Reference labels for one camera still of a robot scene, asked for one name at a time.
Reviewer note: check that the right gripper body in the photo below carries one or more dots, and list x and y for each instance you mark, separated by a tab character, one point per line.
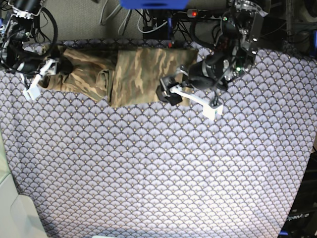
28	67

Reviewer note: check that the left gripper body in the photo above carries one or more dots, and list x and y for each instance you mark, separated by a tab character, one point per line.
207	74

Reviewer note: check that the camouflage T-shirt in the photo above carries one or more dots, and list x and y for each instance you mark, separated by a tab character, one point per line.
124	76

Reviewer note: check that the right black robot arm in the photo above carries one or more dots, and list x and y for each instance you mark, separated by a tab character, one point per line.
21	24

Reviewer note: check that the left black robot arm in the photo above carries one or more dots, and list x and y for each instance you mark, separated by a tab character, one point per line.
234	51

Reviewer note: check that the black power strip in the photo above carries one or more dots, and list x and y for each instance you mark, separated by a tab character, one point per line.
206	14

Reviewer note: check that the purple fan-pattern tablecloth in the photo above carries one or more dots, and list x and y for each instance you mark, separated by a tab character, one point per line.
153	170

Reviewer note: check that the white plastic bin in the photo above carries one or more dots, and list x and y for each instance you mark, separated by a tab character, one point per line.
18	215

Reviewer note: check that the black OpenArm box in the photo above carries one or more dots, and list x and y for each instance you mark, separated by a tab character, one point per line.
302	219

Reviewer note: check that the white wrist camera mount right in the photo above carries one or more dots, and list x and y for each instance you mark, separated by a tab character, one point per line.
39	79

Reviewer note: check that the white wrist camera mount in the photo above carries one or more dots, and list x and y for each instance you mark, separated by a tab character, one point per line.
210	109
39	79

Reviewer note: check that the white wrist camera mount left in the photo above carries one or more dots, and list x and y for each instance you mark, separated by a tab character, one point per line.
210	109

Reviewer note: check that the blue vertical clamp post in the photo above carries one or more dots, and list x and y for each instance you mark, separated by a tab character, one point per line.
169	28

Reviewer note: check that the blue mount plate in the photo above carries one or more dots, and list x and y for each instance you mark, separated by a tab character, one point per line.
154	4

